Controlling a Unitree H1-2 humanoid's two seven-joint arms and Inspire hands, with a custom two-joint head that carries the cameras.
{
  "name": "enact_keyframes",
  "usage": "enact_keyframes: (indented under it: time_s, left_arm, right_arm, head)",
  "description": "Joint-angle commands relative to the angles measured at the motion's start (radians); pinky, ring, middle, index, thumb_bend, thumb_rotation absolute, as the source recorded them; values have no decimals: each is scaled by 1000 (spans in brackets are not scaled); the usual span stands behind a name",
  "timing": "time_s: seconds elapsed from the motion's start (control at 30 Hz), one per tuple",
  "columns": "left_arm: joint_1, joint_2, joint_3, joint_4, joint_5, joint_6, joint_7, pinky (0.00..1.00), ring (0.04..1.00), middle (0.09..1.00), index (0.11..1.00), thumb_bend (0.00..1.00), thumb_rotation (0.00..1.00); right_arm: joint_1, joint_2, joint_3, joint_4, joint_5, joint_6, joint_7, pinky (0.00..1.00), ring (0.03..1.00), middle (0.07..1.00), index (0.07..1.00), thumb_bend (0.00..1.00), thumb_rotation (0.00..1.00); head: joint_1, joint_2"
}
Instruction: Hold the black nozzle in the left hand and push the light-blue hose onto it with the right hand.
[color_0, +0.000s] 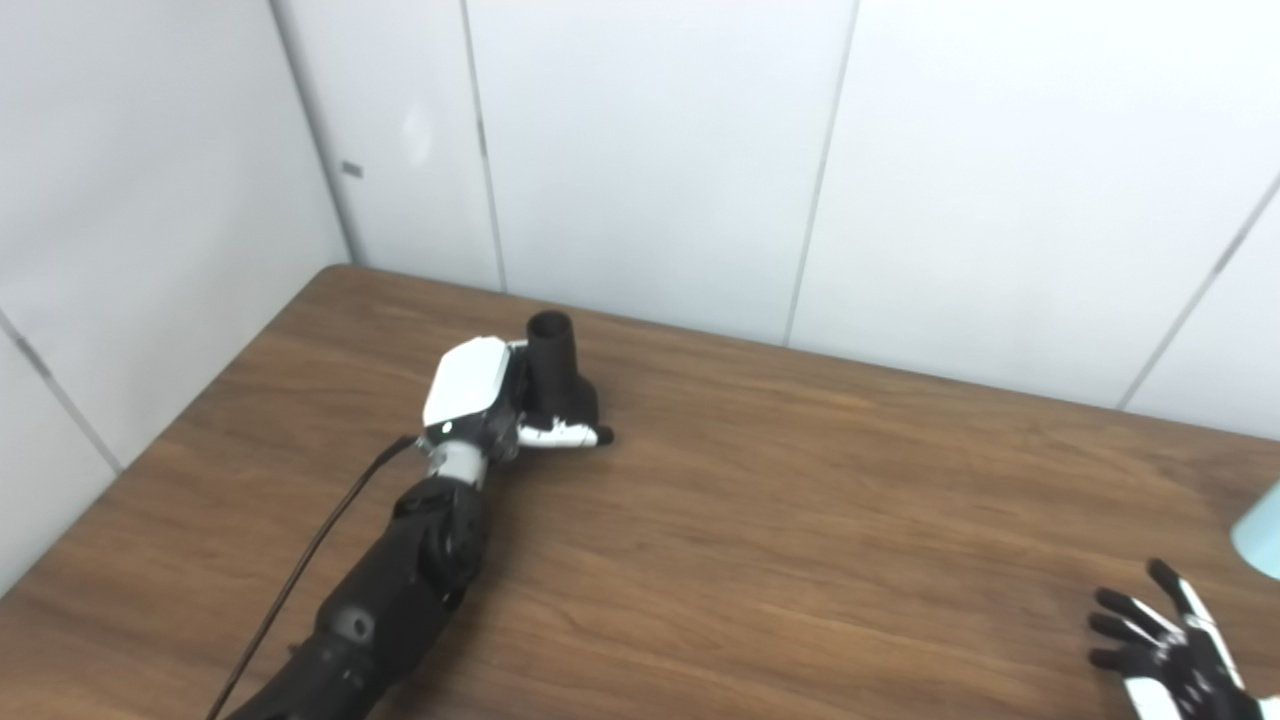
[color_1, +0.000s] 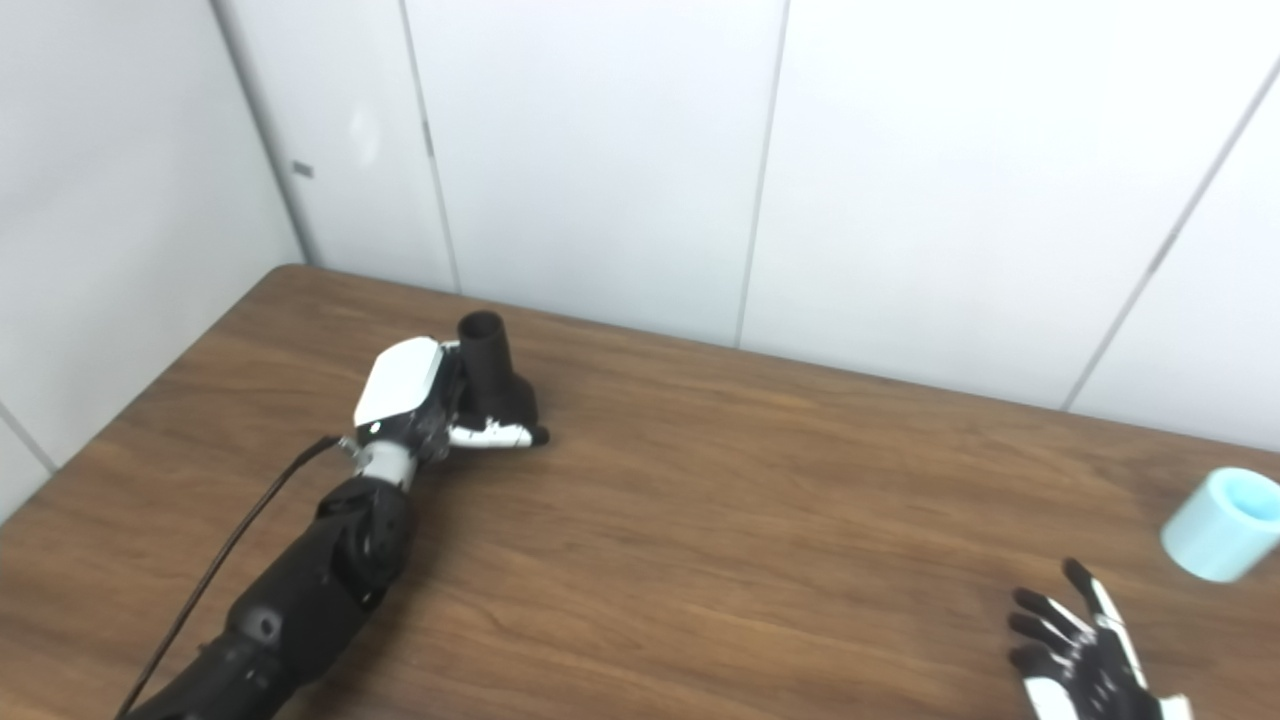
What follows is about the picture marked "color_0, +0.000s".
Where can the small grey wall tag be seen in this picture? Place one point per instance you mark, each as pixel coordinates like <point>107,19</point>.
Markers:
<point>352,169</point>

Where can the black and white left hand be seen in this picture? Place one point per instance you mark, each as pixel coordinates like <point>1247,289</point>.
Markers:
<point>465,385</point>

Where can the black and white right hand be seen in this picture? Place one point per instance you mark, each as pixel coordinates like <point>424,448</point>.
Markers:
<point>1185,665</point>

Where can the black flared nozzle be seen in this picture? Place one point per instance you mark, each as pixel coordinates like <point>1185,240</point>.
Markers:
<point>560,375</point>

